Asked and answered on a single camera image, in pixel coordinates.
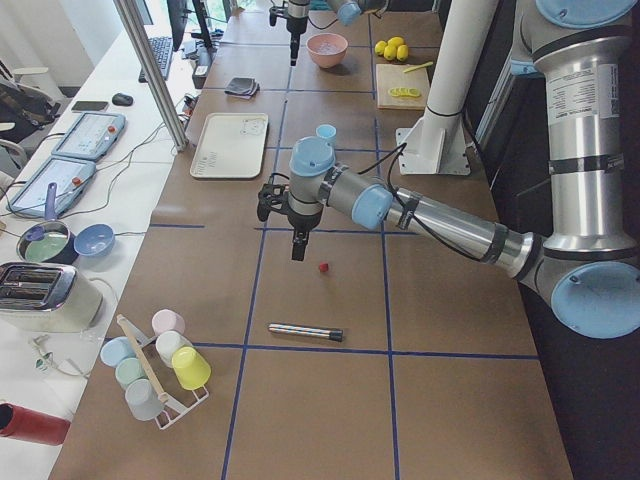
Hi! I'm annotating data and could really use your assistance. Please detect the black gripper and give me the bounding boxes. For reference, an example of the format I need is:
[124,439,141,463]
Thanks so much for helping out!
[287,211,321,261]
[286,17,308,66]

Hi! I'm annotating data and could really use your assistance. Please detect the steel muddler black cap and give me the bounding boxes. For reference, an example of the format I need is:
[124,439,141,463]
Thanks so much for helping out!
[268,323,344,342]

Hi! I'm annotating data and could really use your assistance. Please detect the light blue plastic cup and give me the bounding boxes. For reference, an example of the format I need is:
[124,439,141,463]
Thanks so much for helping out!
[316,124,337,147]

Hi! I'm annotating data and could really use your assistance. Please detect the pink bowl of ice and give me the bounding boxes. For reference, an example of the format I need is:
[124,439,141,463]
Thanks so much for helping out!
[306,33,349,69]

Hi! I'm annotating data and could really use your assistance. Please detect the pink upturned cup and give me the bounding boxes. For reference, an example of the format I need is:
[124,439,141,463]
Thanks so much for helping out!
[151,309,186,336]

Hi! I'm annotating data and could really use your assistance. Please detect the white upturned cup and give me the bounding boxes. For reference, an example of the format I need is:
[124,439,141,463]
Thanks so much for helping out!
[155,330,193,368]

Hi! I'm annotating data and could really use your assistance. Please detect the yellow upturned cup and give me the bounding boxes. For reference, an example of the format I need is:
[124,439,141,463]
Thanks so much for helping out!
[172,346,212,390]

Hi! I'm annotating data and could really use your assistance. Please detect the green upturned cup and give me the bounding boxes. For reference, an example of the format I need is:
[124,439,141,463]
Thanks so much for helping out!
[115,357,146,390]

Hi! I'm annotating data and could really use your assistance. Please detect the blue upturned cup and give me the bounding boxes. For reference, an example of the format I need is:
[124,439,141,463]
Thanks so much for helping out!
[100,336,135,368]

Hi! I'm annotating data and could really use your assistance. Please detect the grey upturned cup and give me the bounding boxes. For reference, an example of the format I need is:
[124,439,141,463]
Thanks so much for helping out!
[125,378,164,421]

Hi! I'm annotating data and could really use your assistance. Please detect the grey folded cloth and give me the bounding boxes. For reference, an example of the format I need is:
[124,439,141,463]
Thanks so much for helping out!
[224,77,260,98]

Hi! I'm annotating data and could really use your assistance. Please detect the yellow lemon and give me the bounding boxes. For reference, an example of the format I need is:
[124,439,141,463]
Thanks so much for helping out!
[387,36,405,48]
[396,44,409,62]
[383,45,397,61]
[374,40,387,56]

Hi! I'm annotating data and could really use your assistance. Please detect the bamboo cutting board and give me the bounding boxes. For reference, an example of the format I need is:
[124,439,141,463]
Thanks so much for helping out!
[376,64,430,110]

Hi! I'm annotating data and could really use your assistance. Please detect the lemon slices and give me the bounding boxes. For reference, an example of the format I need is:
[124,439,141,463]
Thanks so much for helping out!
[388,87,422,98]

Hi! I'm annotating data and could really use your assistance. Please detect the cream bear tray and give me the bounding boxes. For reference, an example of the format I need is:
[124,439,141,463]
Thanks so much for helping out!
[190,113,269,179]

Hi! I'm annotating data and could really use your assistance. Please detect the black keyboard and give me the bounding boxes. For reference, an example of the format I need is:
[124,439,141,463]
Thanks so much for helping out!
[148,36,174,80]

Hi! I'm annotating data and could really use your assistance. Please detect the yellow plastic knife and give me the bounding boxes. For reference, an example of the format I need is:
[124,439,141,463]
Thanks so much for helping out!
[403,61,434,74]

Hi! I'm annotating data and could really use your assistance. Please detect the black computer mouse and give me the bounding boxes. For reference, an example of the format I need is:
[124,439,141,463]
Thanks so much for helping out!
[111,93,134,107]

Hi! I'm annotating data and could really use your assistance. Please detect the blue bowl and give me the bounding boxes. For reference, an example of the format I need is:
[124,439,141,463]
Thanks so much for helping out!
[74,224,115,257]

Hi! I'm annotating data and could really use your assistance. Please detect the black smartphone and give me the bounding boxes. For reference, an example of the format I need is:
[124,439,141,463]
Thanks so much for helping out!
[71,100,109,112]

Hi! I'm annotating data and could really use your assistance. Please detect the teach pendant far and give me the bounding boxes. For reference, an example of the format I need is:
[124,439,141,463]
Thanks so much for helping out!
[52,112,127,162]

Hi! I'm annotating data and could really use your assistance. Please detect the teach pendant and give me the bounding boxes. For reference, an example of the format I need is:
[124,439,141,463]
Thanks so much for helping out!
[7,156,96,219]
[52,112,127,162]

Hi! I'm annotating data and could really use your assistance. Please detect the teach pendant near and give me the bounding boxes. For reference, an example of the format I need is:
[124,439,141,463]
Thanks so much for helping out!
[7,156,96,219]

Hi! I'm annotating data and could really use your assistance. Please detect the blue saucepan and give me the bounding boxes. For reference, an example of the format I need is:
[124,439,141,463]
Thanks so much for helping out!
[16,182,78,265]

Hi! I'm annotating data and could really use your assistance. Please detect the red bottle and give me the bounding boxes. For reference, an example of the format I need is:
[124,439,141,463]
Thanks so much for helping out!
[1,403,71,446]

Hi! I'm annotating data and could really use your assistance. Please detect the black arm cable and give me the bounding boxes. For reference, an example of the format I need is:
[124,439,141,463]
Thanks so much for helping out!
[354,142,486,262]

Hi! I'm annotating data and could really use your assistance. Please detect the white pedestal column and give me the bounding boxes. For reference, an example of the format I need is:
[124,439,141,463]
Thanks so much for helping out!
[397,0,498,175]

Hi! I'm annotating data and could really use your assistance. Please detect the aluminium frame post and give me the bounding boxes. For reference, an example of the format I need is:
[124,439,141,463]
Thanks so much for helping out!
[114,0,188,152]

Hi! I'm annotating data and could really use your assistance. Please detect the white wire cup rack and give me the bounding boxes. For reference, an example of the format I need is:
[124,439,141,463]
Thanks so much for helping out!
[142,346,209,430]

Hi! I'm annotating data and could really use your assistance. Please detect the wooden rack handle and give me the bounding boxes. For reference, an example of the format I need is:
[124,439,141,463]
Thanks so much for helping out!
[116,314,169,404]

